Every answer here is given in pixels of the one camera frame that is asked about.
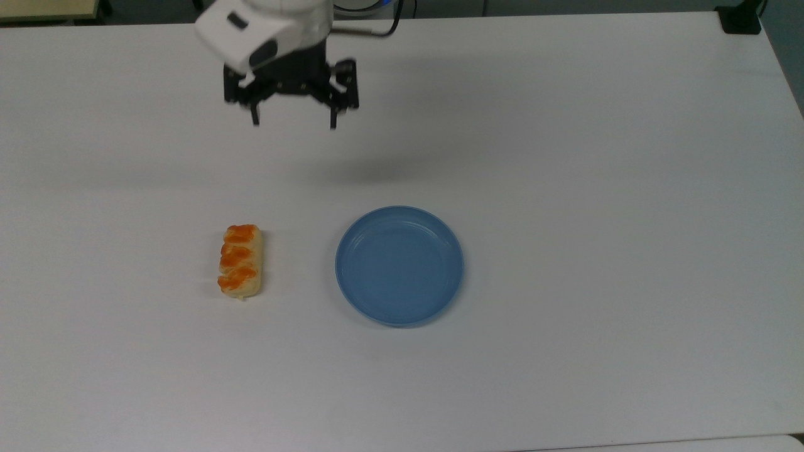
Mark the orange-glazed bread loaf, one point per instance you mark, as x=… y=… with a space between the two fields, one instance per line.
x=240 y=260

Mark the black table clamp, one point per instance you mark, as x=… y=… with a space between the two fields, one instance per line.
x=740 y=19

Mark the light wooden side table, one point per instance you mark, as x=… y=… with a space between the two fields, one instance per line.
x=44 y=9

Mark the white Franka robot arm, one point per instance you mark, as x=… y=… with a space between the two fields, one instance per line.
x=264 y=28

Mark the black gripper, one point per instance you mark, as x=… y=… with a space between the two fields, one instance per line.
x=294 y=72

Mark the blue round plate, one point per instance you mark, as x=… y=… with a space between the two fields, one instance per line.
x=399 y=267

